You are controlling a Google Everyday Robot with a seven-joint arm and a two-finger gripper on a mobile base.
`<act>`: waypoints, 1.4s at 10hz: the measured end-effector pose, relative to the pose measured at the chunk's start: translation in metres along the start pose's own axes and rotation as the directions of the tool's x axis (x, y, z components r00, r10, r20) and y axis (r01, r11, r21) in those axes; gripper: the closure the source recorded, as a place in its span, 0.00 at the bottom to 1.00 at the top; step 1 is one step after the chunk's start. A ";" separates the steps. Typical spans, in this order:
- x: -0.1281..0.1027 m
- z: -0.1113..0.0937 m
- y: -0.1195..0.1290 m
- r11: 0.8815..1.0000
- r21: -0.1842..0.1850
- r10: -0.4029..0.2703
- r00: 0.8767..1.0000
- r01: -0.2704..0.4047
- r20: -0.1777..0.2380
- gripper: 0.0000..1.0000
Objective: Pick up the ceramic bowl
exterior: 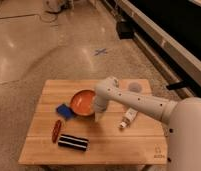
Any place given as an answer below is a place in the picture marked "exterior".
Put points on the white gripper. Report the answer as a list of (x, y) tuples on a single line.
[(99, 113)]

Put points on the orange ceramic bowl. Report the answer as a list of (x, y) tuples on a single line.
[(81, 102)]

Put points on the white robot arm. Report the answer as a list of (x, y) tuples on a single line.
[(183, 119)]

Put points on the white tube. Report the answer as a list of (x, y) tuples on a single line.
[(128, 118)]

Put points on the blue sponge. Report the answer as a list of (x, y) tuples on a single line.
[(64, 111)]

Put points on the wooden table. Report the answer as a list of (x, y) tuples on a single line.
[(141, 143)]

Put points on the red-brown oval object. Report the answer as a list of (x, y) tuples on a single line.
[(56, 130)]

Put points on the black white striped block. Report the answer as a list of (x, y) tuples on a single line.
[(73, 142)]

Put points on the black box on floor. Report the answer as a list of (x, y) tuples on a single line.
[(124, 30)]

